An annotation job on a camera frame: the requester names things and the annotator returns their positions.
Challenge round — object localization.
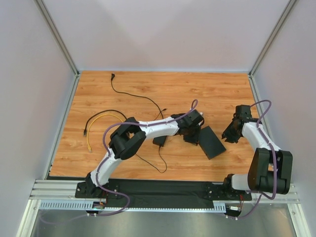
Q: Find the right aluminium frame post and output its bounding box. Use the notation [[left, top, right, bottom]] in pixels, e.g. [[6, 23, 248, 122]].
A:
[[248, 0, 298, 79]]

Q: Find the black base mat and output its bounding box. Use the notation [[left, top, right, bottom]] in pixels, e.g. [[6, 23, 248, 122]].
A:
[[46, 175, 252, 209]]

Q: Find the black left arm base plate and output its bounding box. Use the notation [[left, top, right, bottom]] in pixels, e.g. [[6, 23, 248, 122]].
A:
[[75, 182, 119, 199]]

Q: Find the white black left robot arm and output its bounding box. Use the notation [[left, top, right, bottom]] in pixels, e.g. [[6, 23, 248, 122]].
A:
[[85, 109, 204, 197]]

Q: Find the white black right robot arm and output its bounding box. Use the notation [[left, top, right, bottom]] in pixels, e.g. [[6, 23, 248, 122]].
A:
[[222, 105, 293, 199]]

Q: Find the aluminium frame post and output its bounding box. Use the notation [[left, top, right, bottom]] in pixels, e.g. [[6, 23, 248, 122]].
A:
[[248, 0, 298, 79], [34, 0, 81, 76]]

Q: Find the left aluminium frame post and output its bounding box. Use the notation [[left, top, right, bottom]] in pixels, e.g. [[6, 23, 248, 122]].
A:
[[34, 0, 81, 76]]

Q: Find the grey slotted cable duct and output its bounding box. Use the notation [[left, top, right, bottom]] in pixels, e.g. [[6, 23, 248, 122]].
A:
[[39, 200, 241, 213]]

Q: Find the black network switch box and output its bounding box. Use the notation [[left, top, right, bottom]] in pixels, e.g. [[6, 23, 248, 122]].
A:
[[198, 126, 226, 160]]

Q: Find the black power adapter brick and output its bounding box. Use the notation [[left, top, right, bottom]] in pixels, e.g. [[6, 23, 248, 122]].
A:
[[153, 136, 167, 147]]

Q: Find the black ethernet cable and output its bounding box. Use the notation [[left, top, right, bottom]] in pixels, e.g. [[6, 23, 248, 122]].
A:
[[82, 110, 128, 137]]

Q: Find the yellow ethernet cable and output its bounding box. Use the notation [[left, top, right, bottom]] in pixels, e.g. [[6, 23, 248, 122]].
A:
[[86, 114, 125, 153]]

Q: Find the aluminium frame rail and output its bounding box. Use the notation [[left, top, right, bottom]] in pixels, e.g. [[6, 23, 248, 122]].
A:
[[29, 179, 301, 204]]

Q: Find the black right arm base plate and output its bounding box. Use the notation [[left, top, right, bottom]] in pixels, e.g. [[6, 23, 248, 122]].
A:
[[206, 183, 252, 201]]

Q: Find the thin black power cable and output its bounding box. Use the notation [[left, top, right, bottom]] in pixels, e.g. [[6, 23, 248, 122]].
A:
[[110, 72, 169, 174]]

